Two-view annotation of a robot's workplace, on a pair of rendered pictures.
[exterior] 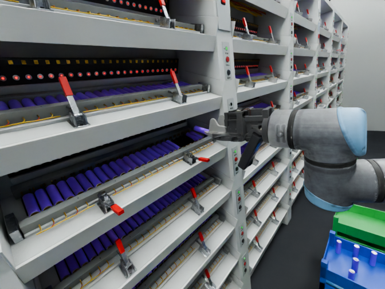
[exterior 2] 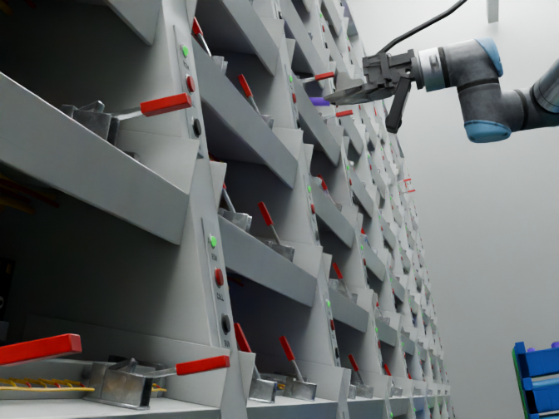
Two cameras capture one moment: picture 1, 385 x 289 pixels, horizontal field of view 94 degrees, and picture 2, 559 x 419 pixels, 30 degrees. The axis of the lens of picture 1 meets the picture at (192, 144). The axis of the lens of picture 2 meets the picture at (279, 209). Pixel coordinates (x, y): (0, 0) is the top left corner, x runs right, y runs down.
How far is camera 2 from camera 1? 1.92 m
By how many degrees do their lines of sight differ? 46
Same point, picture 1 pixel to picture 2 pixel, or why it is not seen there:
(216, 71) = (315, 38)
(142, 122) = (300, 30)
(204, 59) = not seen: hidden behind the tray
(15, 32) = not seen: outside the picture
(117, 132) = (294, 23)
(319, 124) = (465, 46)
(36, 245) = not seen: hidden behind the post
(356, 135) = (492, 47)
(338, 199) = (497, 116)
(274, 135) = (428, 66)
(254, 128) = (400, 73)
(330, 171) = (483, 86)
